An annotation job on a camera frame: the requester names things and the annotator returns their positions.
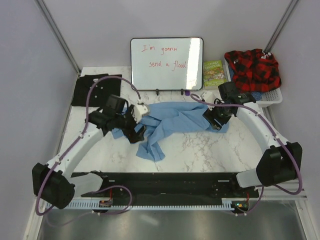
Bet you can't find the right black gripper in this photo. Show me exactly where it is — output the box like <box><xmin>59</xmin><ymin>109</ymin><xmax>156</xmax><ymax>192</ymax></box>
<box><xmin>202</xmin><ymin>97</ymin><xmax>233</xmax><ymax>131</ymax></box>

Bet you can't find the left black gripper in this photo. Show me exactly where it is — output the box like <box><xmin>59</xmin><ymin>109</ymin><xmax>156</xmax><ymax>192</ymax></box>
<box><xmin>114</xmin><ymin>104</ymin><xmax>147</xmax><ymax>143</ymax></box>

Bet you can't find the light blue long sleeve shirt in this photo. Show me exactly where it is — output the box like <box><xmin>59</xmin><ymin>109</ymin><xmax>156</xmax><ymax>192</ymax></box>
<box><xmin>111</xmin><ymin>101</ymin><xmax>230</xmax><ymax>163</ymax></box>

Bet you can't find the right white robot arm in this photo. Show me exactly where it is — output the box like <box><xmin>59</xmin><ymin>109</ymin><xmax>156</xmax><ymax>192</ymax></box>
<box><xmin>200</xmin><ymin>82</ymin><xmax>303</xmax><ymax>197</ymax></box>

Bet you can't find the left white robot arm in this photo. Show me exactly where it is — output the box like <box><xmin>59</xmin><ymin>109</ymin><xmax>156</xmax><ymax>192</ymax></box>
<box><xmin>32</xmin><ymin>95</ymin><xmax>150</xmax><ymax>209</ymax></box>

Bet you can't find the green paperback book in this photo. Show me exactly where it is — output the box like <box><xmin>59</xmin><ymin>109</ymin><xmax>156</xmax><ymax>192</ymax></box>
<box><xmin>202</xmin><ymin>60</ymin><xmax>227</xmax><ymax>90</ymax></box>

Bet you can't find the blue checkered cloth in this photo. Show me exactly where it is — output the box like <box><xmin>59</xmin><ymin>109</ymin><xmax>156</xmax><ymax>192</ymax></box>
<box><xmin>251</xmin><ymin>91</ymin><xmax>262</xmax><ymax>101</ymax></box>

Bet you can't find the folded black shirt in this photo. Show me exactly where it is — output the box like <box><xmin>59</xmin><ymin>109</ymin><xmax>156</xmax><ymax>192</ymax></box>
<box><xmin>71</xmin><ymin>73</ymin><xmax>121</xmax><ymax>107</ymax></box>

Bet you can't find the white plastic basket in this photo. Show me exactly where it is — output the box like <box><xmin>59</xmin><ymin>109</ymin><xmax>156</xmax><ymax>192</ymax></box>
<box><xmin>224</xmin><ymin>60</ymin><xmax>283</xmax><ymax>108</ymax></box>

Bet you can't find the red black plaid shirt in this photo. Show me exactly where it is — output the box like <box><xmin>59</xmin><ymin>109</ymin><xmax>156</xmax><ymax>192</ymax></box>
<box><xmin>224</xmin><ymin>48</ymin><xmax>282</xmax><ymax>93</ymax></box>

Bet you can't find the white dry-erase board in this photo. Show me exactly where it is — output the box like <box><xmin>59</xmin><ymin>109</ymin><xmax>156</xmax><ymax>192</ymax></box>
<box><xmin>130</xmin><ymin>37</ymin><xmax>204</xmax><ymax>91</ymax></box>

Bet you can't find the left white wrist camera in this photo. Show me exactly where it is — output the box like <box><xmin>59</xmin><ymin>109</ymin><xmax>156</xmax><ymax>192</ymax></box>
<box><xmin>132</xmin><ymin>103</ymin><xmax>150</xmax><ymax>123</ymax></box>

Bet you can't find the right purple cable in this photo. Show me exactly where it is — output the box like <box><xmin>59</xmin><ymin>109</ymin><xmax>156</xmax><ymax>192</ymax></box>
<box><xmin>190</xmin><ymin>93</ymin><xmax>305</xmax><ymax>217</ymax></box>

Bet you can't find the purple cable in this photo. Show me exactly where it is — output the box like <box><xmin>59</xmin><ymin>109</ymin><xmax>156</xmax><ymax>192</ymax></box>
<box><xmin>35</xmin><ymin>76</ymin><xmax>145</xmax><ymax>216</ymax></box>
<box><xmin>190</xmin><ymin>93</ymin><xmax>305</xmax><ymax>217</ymax></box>

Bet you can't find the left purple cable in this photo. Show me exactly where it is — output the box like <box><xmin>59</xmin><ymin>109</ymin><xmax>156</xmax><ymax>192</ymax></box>
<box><xmin>35</xmin><ymin>76</ymin><xmax>145</xmax><ymax>216</ymax></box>

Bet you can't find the white slotted cable duct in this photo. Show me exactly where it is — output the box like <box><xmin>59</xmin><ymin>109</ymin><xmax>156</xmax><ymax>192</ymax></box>
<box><xmin>46</xmin><ymin>197</ymin><xmax>237</xmax><ymax>210</ymax></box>

